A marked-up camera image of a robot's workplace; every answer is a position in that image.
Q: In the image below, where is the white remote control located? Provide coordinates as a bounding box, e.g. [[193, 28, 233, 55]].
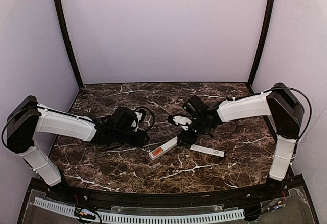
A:
[[149, 136, 177, 160]]

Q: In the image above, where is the white remote battery cover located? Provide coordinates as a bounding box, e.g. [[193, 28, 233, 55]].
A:
[[190, 144, 225, 158]]

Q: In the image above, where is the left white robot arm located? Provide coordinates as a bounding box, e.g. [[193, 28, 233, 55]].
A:
[[1, 95, 153, 187]]

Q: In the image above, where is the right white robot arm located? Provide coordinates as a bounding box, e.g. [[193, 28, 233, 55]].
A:
[[178, 83, 304, 181]]

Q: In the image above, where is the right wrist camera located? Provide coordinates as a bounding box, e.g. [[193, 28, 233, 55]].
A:
[[182, 95, 209, 118]]

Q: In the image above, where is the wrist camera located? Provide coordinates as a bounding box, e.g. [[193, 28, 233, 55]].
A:
[[131, 109, 146, 132], [182, 95, 209, 118]]

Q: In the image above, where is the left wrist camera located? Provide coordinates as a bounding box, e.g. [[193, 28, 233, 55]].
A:
[[131, 109, 146, 132]]

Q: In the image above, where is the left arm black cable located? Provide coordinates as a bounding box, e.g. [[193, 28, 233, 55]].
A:
[[134, 106, 156, 133]]

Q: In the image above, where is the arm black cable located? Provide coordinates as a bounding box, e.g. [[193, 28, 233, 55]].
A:
[[134, 106, 156, 133], [270, 87, 312, 143]]

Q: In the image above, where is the black front table rail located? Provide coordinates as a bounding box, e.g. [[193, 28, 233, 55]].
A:
[[46, 184, 282, 209]]

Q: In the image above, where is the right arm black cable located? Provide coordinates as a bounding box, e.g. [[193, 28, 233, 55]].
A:
[[270, 87, 312, 143]]

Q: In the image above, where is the white slotted cable duct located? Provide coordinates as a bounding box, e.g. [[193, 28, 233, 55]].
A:
[[33, 197, 245, 223]]

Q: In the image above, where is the left black frame post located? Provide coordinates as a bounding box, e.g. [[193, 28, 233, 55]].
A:
[[54, 0, 84, 89]]

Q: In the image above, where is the black frame post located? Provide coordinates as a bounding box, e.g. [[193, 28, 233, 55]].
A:
[[246, 0, 274, 90], [54, 0, 84, 89]]

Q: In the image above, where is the right black frame post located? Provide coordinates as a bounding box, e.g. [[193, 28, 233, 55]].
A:
[[246, 0, 274, 90]]

